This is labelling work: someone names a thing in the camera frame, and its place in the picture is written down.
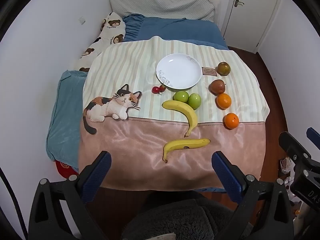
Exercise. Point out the bear print pillow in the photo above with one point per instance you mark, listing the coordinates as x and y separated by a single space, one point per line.
110 33

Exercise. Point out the white plate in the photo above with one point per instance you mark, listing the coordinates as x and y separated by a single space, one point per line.
178 71

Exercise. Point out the reddish brown apple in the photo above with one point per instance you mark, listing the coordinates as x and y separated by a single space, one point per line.
223 68
217 87

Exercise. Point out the grey fleece clothing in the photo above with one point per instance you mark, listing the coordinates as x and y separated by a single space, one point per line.
175 220

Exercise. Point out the blue bed cover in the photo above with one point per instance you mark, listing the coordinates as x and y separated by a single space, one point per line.
175 30

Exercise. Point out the white door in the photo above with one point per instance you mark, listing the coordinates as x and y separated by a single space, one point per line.
250 12

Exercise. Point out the white wall switch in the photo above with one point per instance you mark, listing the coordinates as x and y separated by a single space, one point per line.
82 20

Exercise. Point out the grey quilted pillow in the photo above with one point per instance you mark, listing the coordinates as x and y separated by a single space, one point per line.
160 7

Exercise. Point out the orange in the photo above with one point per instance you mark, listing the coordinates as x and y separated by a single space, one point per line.
223 101
231 121

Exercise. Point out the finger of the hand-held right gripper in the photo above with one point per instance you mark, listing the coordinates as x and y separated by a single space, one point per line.
293 143
313 134

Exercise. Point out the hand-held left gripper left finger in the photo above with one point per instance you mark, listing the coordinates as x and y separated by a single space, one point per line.
97 177

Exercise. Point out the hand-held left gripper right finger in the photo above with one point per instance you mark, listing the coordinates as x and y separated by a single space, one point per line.
226 177

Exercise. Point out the red patterned cloth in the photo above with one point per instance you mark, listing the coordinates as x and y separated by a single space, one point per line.
65 170

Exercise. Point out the teal pillow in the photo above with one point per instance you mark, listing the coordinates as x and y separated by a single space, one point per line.
65 120

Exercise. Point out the clear plastic packaging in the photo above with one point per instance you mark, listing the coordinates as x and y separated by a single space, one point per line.
285 165

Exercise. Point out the red cherry tomato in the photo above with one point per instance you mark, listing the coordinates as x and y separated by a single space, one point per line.
162 88
155 90

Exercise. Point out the striped cat print blanket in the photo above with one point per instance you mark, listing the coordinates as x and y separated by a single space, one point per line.
140 140

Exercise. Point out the yellow banana with sticker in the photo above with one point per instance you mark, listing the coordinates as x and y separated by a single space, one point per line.
186 145

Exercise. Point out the green apple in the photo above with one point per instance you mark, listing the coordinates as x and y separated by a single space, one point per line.
195 101
181 96

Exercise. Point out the brown fabric label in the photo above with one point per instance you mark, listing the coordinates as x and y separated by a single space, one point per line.
209 71

